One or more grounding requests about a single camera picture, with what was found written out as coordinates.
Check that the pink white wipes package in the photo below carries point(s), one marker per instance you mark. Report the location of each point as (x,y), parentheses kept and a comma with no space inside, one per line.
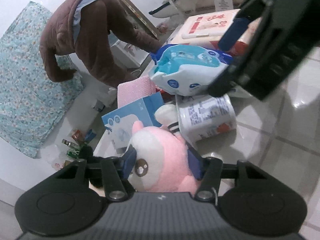
(206,30)

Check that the teal floral hanging cloth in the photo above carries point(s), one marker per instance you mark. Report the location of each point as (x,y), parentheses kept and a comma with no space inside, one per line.
(31,104)

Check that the blue white tissue box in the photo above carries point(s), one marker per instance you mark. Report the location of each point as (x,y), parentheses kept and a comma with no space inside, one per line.
(119,123)

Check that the pink towel pack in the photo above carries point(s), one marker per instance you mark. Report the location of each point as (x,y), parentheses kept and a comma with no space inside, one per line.
(131,91)

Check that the white printed tissue pack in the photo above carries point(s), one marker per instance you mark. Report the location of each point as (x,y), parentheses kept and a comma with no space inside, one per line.
(202,117)

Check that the white water dispenser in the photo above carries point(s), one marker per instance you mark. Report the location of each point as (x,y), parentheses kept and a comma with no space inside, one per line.
(126,55)

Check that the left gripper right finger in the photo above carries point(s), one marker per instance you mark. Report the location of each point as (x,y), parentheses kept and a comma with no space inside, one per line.
(208,172)

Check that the brown hanging jacket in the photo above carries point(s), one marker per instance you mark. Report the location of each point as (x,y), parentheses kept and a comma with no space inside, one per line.
(82,27)

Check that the blue white wet wipes pack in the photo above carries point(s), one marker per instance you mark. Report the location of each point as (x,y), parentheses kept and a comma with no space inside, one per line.
(187,70)

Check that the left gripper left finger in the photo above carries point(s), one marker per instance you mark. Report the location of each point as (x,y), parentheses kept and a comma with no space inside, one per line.
(115,172)

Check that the pink white plush toy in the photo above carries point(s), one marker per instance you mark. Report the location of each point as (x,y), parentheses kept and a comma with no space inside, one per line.
(162,156)

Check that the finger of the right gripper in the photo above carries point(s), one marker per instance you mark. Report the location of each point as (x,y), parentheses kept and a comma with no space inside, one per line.
(233,33)

